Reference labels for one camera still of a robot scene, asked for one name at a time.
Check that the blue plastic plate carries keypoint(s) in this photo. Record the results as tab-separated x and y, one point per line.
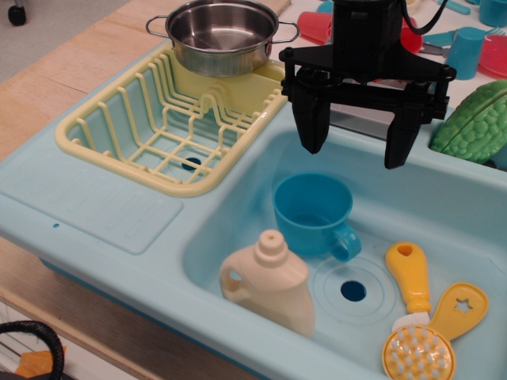
326	6

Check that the blue plastic cup with handle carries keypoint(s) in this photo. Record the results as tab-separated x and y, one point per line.
311	212

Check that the blue cup top right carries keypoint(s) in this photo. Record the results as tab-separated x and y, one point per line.
493	12

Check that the red plastic cup lying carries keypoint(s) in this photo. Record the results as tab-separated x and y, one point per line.
315	26

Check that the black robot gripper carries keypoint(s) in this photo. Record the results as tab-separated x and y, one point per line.
366	66

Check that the light blue toy sink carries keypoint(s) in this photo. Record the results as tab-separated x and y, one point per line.
134	273

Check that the stainless steel pot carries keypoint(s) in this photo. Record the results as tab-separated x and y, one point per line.
219	39

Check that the black caster wheel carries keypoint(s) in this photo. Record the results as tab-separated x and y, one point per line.
17	15

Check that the blue upside-down plastic cup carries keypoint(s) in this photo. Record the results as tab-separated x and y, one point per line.
465	51

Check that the cream toy detergent bottle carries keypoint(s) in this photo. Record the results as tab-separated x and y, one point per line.
270	280

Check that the orange tape piece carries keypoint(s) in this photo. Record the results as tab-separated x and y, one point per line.
34	364

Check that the red plastic cup upright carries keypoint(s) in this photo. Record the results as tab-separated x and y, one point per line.
411	41

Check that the green bumpy toy vegetable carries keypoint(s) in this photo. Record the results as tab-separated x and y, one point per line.
476	130

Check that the yellow round scrub brush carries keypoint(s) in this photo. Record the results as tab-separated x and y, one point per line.
425	351

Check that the yellow handled white brush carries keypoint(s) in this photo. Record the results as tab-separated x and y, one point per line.
407	263

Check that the grey toy faucet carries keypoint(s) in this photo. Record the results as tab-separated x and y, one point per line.
364	121

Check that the pale yellow dish rack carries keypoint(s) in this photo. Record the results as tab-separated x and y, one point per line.
169	129

